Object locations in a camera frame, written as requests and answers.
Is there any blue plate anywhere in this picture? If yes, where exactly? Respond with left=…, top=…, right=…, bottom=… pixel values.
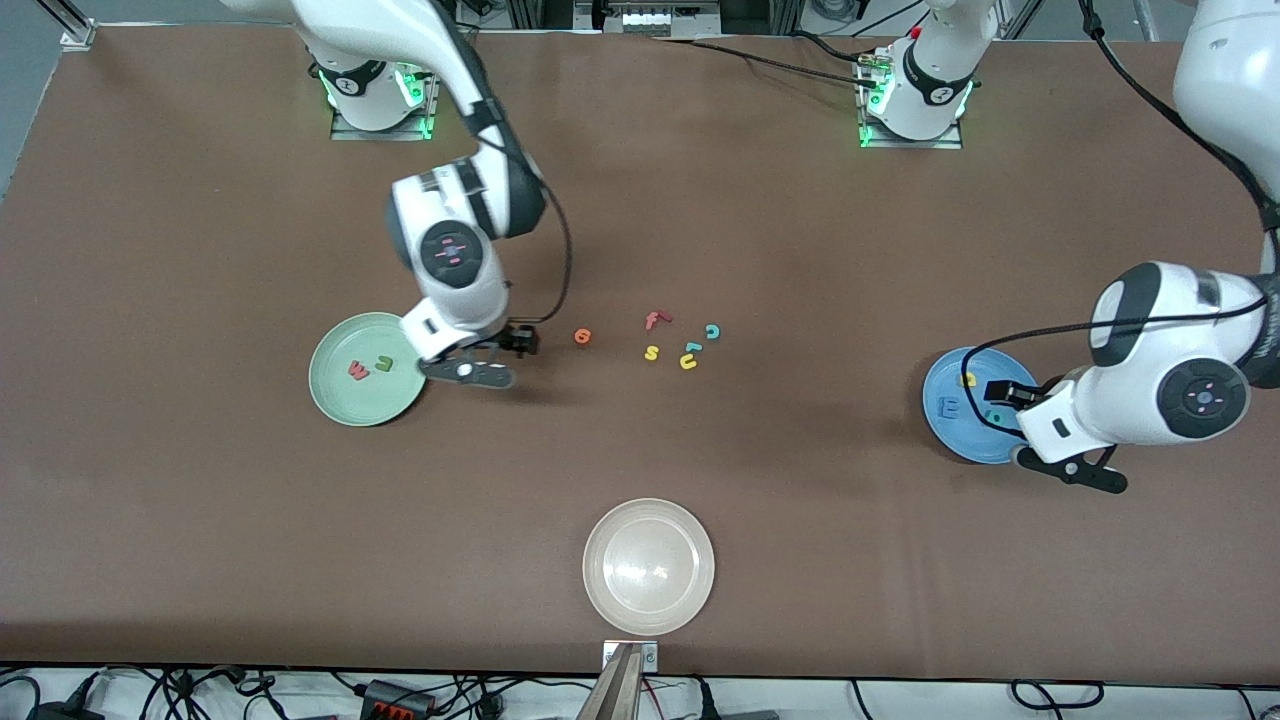
left=921, top=346, right=1043, bottom=465

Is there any metal camera mount pole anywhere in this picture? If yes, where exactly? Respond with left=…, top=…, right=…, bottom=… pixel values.
left=578, top=645, right=646, bottom=720

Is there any black cable on table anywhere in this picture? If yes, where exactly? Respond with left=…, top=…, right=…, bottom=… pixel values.
left=655, top=36, right=883, bottom=89

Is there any black power strip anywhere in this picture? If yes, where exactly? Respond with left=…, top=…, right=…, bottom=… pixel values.
left=360, top=679, right=438, bottom=720

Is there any aluminium frame profile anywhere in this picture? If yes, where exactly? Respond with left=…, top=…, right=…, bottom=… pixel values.
left=55, top=0, right=98, bottom=49

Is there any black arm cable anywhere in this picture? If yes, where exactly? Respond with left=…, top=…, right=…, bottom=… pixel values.
left=470, top=95, right=574, bottom=327
left=963, top=0, right=1280, bottom=391

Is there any grey control box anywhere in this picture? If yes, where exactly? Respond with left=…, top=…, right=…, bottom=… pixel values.
left=575, top=0, right=723, bottom=37

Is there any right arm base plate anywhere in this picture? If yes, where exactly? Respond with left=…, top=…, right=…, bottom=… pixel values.
left=330, top=45, right=443, bottom=142

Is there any black floor cable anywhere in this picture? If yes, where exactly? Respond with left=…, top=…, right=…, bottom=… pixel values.
left=0, top=668, right=111, bottom=720
left=1010, top=680, right=1106, bottom=712
left=140, top=665, right=301, bottom=720

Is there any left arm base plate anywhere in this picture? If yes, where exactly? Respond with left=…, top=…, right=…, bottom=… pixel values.
left=857, top=55, right=966, bottom=151

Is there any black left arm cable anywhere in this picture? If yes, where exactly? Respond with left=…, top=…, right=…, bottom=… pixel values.
left=963, top=0, right=1280, bottom=391

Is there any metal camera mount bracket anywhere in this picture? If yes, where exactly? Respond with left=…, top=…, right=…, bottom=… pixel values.
left=602, top=640, right=660, bottom=672

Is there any green plate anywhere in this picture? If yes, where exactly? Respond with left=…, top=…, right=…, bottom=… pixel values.
left=308, top=312, right=431, bottom=428

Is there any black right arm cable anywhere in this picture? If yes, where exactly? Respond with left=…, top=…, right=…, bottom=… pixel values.
left=470, top=95, right=574, bottom=327

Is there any beige plate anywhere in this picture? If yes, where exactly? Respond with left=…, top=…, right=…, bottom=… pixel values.
left=582, top=498, right=717, bottom=637

